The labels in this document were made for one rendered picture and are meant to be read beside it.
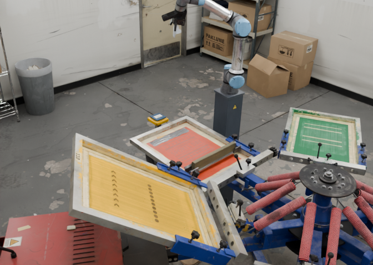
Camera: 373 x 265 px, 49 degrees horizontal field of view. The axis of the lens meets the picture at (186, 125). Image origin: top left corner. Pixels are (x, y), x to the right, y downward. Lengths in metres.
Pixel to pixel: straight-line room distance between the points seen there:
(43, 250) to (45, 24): 4.21
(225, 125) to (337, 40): 3.42
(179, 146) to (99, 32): 3.63
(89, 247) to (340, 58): 5.14
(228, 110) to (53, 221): 1.72
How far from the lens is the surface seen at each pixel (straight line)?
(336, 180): 2.34
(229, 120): 3.46
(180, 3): 2.95
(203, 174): 2.83
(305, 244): 2.17
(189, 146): 3.11
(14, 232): 2.33
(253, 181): 2.67
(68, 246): 2.18
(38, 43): 6.01
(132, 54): 6.86
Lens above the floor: 2.64
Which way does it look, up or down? 30 degrees down
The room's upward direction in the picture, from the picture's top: 1 degrees clockwise
